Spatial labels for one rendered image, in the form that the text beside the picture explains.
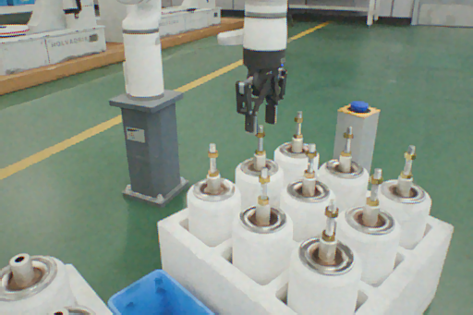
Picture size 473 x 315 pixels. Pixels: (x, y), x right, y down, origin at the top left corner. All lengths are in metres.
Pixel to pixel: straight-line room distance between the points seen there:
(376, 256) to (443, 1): 5.22
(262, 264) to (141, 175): 0.58
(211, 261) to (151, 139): 0.48
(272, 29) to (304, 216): 0.31
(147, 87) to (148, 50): 0.09
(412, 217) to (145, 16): 0.74
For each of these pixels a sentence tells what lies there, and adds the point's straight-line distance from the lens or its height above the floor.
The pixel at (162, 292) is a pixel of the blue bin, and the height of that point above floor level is 0.07.
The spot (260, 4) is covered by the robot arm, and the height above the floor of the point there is 0.56.
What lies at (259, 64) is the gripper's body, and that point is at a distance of 0.64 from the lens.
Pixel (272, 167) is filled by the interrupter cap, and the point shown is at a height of 0.25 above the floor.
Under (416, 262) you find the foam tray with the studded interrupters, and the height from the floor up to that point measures 0.18.
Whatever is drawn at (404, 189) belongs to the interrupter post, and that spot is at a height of 0.26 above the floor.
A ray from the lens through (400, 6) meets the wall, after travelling 5.72.
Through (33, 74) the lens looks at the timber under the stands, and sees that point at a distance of 2.53.
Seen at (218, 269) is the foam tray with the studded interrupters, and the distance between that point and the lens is 0.62.
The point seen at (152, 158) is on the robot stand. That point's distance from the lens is 1.04.
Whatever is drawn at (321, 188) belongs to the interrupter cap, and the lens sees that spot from 0.69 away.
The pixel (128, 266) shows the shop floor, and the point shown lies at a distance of 0.92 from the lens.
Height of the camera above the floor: 0.60
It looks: 23 degrees down
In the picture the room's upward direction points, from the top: straight up
